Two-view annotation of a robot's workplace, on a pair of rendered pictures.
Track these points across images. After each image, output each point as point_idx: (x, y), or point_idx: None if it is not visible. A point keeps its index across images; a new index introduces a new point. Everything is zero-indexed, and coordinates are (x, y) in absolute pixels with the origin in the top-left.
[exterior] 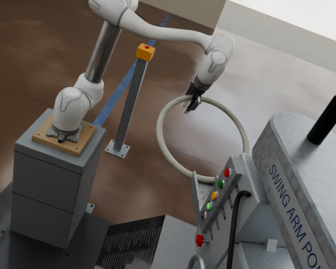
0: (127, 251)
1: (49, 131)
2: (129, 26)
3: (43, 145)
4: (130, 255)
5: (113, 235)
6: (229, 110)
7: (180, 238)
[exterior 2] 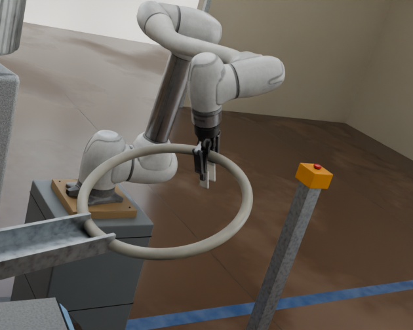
0: None
1: (71, 183)
2: (151, 31)
3: (53, 194)
4: None
5: None
6: (246, 184)
7: (23, 323)
